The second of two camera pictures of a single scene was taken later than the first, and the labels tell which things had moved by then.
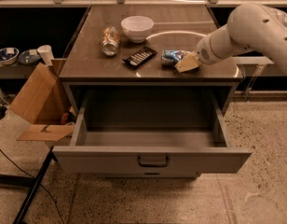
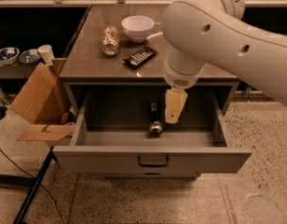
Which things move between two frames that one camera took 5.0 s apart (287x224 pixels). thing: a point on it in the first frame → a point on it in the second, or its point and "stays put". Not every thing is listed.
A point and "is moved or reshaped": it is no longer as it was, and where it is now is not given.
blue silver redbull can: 171,57 is moved or reshaped
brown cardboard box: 47,104 stays put
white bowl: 137,28 stays put
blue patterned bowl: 5,56 stays put
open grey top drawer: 152,131 stays put
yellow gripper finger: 190,62 → 175,99
